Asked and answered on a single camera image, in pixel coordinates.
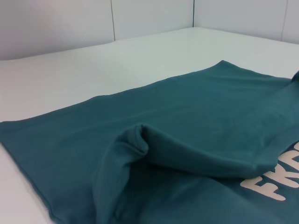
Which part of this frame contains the teal blue t-shirt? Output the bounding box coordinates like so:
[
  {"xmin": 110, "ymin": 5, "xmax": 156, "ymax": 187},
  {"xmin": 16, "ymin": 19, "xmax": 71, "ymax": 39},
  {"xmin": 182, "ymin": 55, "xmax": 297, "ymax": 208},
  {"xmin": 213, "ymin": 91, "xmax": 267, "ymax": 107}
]
[{"xmin": 0, "ymin": 60, "xmax": 299, "ymax": 224}]

